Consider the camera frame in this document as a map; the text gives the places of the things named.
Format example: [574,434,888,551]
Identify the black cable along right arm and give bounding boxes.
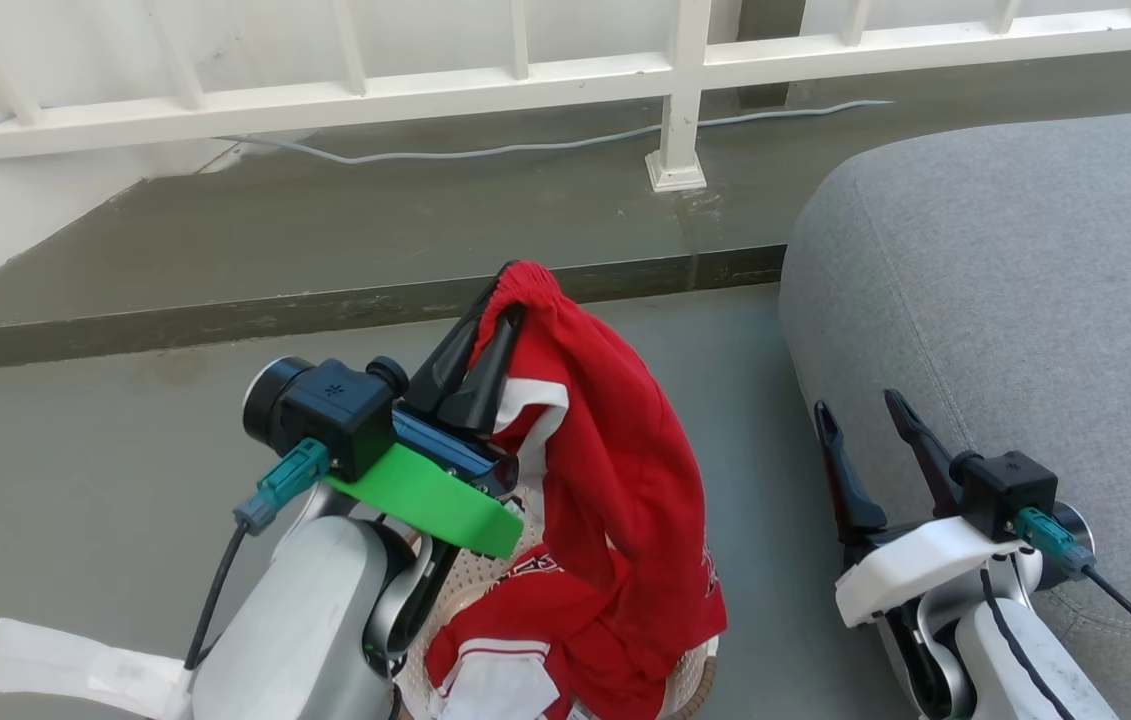
[979,565,1068,720]

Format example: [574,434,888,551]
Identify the grey fabric sofa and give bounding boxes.
[778,108,1131,720]

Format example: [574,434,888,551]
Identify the white paper tag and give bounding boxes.
[0,616,198,720]

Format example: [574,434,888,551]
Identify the white woven laundry basket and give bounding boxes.
[393,500,722,720]

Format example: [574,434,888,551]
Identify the light grey floor cable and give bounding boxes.
[0,98,896,193]

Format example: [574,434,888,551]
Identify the white metal railing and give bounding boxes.
[0,0,1131,194]

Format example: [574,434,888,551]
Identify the red and white jersey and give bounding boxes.
[423,546,691,720]

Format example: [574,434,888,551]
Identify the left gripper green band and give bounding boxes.
[323,288,528,560]

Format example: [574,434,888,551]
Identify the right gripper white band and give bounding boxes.
[813,388,1032,630]

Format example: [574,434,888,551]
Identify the red shorts with white trim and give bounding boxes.
[470,260,729,691]

